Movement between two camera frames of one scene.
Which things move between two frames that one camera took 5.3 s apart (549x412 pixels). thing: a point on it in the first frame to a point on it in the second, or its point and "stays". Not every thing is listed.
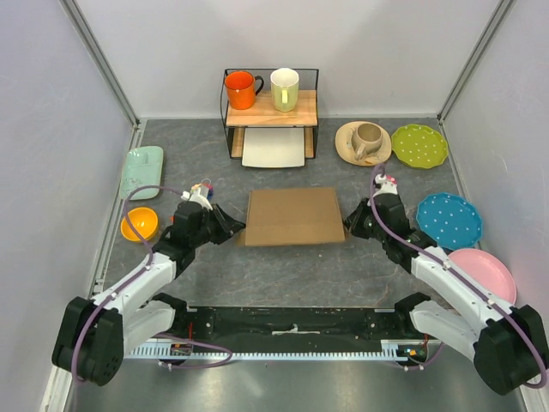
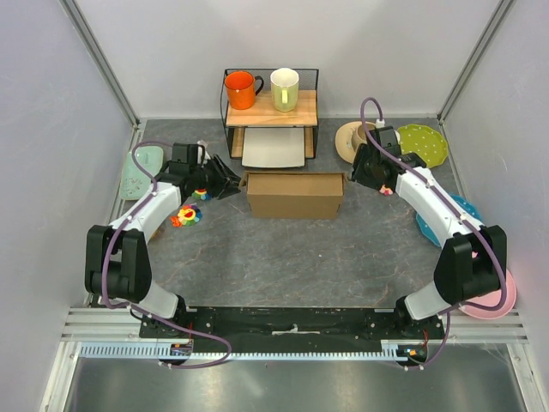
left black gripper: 227,226 to 225,176
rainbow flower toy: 206,189 stays
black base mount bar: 288,330 stays
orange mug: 240,89 stays
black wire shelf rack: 264,115 stays
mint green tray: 142,167 stays
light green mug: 285,89 stays
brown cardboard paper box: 292,216 to 294,194
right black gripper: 352,221 to 358,171
